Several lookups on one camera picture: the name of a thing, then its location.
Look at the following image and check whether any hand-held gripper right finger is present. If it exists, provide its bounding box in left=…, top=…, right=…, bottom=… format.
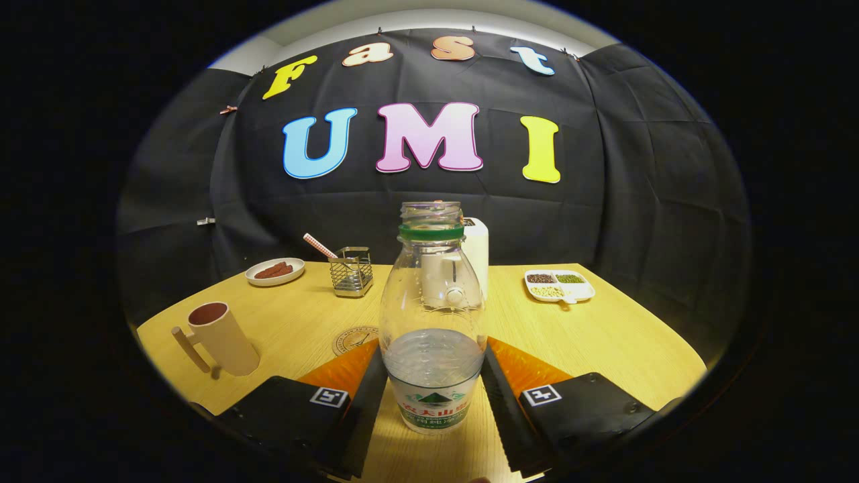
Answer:
left=480, top=337, right=678, bottom=478

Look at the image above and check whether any white divided bean dish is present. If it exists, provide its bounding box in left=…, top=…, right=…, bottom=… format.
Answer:
left=523, top=269, right=596, bottom=305

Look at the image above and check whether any black backdrop cloth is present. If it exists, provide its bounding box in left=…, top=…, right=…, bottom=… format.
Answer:
left=115, top=27, right=751, bottom=363

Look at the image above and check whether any wooden table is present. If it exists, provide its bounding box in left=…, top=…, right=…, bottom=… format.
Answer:
left=136, top=262, right=709, bottom=483

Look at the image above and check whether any round white plate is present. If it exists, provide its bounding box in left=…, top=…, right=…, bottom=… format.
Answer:
left=245, top=258, right=306, bottom=288

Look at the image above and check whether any beige cup with handle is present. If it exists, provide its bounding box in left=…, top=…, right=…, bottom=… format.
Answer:
left=170, top=302, right=260, bottom=377

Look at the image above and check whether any round wooden coaster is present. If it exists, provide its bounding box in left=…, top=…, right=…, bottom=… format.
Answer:
left=332, top=326, right=381, bottom=357

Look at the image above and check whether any white toaster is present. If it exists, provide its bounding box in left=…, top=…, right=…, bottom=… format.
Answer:
left=419, top=217, right=490, bottom=309

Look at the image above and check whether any metal wire holder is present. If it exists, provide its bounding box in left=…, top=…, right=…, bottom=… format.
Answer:
left=329, top=246, right=374, bottom=299

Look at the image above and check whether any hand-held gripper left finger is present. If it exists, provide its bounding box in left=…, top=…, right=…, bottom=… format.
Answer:
left=215, top=339, right=390, bottom=480

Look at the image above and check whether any clear plastic juice bottle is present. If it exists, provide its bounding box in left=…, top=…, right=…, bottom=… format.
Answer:
left=378, top=201, right=487, bottom=435

